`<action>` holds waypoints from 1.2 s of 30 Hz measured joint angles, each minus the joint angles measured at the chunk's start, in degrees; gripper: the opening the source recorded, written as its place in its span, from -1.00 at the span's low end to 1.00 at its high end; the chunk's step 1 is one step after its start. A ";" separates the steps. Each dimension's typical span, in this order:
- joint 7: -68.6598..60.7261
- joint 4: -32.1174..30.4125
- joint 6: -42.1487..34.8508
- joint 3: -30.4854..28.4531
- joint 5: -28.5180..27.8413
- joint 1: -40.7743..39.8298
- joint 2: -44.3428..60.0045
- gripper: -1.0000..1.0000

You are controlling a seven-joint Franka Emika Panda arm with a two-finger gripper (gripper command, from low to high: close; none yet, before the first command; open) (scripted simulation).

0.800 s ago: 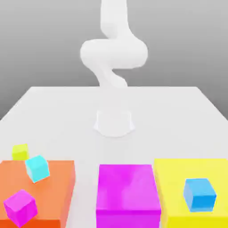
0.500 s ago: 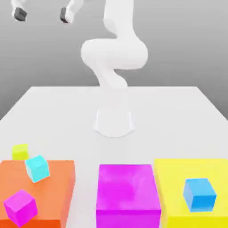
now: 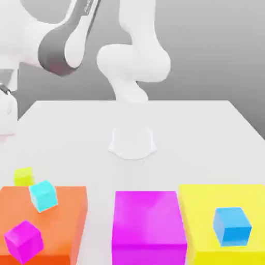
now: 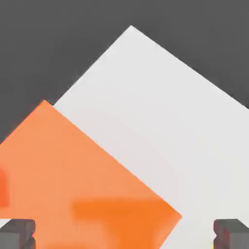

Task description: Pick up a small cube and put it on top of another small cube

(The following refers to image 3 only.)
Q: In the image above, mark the small lime yellow cube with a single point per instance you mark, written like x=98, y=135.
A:
x=23, y=176

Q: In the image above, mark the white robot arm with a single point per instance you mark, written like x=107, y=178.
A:
x=134, y=62

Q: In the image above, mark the small cyan cube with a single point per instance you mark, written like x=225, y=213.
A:
x=43, y=195

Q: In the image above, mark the small magenta cube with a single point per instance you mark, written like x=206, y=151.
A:
x=23, y=241

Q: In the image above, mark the large orange box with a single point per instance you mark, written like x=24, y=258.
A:
x=66, y=223

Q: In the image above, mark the large yellow box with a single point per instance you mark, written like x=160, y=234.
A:
x=198, y=217

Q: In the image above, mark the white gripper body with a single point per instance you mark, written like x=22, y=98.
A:
x=7, y=116

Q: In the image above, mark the large magenta box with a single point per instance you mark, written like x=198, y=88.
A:
x=148, y=223

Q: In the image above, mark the small blue cube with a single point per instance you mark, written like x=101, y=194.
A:
x=233, y=227

